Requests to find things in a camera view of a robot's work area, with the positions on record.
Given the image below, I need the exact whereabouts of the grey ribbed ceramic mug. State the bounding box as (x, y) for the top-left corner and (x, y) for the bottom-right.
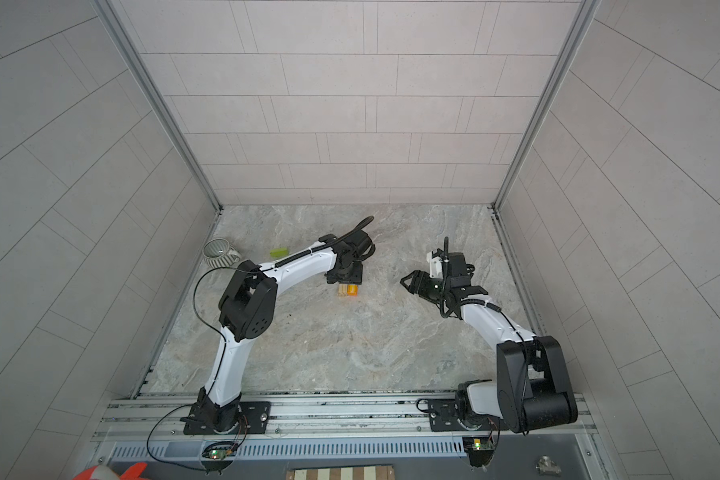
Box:
(202, 238), (242, 269)

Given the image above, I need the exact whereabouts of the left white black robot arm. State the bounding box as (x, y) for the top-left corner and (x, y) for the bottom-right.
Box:
(181, 216), (375, 435)

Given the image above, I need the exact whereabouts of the red white object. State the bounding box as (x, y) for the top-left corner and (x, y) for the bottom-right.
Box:
(73, 462), (148, 480)

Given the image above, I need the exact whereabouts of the striped wood board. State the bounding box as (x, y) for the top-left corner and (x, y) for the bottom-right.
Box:
(285, 465), (396, 480)

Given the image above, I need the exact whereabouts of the aluminium mounting rail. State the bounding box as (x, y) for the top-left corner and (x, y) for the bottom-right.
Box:
(92, 392), (595, 442)

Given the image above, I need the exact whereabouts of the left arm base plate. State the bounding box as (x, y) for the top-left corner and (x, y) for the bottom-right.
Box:
(180, 401), (272, 435)

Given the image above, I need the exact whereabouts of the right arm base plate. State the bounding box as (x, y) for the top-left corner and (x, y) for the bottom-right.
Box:
(416, 398), (508, 432)

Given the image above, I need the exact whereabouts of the right green circuit board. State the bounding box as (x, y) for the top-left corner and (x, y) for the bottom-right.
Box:
(462, 437), (496, 469)

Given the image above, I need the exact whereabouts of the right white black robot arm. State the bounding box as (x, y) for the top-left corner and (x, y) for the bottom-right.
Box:
(400, 249), (578, 434)

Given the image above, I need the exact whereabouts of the green circuit board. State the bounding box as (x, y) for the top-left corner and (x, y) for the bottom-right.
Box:
(201, 441), (240, 462)
(462, 437), (496, 469)

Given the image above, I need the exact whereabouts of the small metal clamp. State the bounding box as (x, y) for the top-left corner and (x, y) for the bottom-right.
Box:
(536, 455), (562, 477)

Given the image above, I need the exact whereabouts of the grey slotted cable duct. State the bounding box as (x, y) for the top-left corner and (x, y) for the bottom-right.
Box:
(109, 436), (466, 463)

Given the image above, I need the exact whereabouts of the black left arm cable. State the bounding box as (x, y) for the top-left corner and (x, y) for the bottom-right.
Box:
(145, 215), (376, 472)

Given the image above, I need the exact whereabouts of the left green circuit board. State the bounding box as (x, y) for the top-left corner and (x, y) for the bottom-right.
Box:
(201, 441), (240, 462)

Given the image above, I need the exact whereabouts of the lime green long block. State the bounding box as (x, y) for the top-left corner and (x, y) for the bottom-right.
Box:
(270, 247), (289, 259)

